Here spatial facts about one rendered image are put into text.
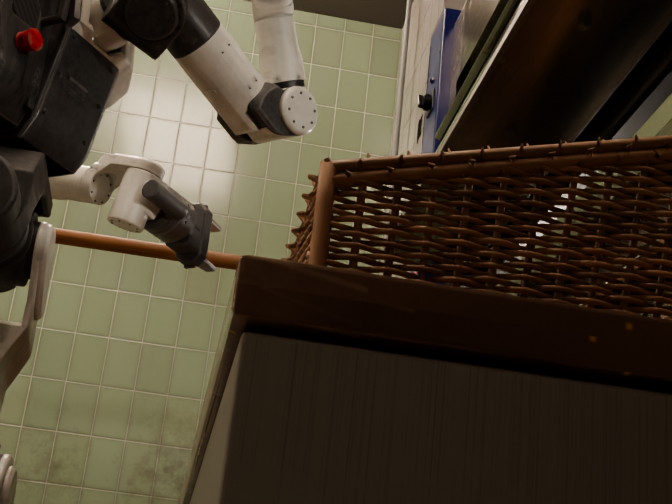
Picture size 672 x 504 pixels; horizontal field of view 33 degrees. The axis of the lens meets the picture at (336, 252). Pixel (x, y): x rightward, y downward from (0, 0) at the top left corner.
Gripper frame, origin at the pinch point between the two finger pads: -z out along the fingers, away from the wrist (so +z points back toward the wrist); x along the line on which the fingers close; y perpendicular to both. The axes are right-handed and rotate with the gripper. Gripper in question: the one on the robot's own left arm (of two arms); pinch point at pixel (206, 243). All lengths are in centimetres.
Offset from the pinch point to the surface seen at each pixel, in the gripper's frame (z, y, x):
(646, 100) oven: 6, 84, -15
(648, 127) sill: 29, 89, 3
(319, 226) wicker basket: 109, 83, 51
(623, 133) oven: -4, 78, -15
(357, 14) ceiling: -234, -95, -222
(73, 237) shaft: 8.5, -25.1, -0.1
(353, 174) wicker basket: 108, 85, 47
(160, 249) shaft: -1.2, -11.2, -0.3
